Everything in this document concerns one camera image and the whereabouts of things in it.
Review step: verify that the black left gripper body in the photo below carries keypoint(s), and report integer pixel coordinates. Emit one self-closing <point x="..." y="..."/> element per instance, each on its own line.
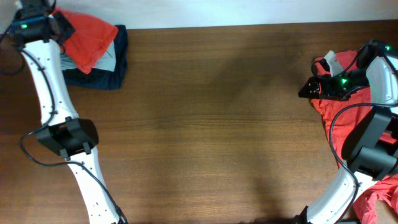
<point x="66" y="28"/>

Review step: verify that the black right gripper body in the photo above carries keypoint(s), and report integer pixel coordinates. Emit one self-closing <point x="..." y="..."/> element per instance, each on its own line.
<point x="340" y="87"/>

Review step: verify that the orange McKinney soccer t-shirt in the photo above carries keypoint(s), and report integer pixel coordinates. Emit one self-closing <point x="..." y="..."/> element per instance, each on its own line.
<point x="90" y="40"/>

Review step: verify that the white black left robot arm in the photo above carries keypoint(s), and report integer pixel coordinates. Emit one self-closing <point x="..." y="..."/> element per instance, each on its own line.
<point x="39" y="32"/>

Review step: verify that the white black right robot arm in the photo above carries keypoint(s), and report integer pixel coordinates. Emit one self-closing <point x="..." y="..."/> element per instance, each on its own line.
<point x="365" y="158"/>

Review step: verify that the light grey folded garment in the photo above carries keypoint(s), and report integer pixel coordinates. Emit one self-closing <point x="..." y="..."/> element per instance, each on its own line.
<point x="106" y="62"/>

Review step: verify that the dark navy folded garment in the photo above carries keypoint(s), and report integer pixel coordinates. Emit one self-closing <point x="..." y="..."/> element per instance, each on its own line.
<point x="103" y="79"/>

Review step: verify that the plain orange t-shirt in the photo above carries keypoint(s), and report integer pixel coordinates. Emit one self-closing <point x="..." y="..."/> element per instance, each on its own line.
<point x="351" y="124"/>

